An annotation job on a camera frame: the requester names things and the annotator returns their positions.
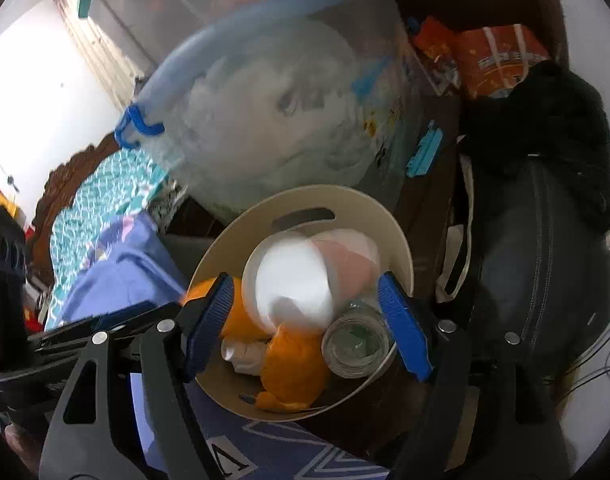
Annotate small white tissue wad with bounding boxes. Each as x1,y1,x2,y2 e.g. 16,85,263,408
220,337,271,376

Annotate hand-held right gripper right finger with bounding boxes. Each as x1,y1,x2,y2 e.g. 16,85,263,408
377,271,571,480

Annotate red orange package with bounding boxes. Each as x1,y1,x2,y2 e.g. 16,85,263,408
410,16,461,93

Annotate black leather bag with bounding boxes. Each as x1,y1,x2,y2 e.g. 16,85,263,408
465,157,610,381

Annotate clear storage box teal lid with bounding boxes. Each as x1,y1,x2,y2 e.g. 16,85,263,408
77,0,371,106

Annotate orange peel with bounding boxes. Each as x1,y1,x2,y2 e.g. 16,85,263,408
182,280,266,341
255,325,331,411

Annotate orange striped package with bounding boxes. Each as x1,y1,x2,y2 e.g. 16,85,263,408
452,24,551,100

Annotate carved wooden headboard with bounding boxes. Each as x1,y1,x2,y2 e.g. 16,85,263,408
27,142,120,281

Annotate clear storage box blue lid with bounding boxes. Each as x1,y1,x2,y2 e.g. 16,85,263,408
115,0,443,226

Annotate clear plastic bottle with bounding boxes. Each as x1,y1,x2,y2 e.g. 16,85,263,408
321,300,397,380

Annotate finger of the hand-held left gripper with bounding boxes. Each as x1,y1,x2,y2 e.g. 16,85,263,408
0,347,93,401
32,301,181,351

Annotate teal patterned quilt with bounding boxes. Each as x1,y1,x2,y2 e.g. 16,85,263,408
47,149,168,301

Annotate pink white paper cup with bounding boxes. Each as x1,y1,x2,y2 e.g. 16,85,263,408
242,229,382,333

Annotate leaf-print curtain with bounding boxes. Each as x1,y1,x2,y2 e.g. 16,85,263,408
52,0,150,111

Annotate red yellow wall calendar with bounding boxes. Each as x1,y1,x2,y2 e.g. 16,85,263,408
0,185,26,221

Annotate blue printed bedsheet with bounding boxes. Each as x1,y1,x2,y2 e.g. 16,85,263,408
45,212,386,480

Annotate thin grey cables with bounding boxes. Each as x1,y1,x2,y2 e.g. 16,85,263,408
555,317,610,401

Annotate beige round bin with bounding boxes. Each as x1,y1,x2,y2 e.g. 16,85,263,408
187,185,415,422

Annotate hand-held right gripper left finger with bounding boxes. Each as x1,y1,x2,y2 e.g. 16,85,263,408
39,273,235,480

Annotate black fuzzy cloth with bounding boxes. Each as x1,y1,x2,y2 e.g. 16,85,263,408
457,60,610,231

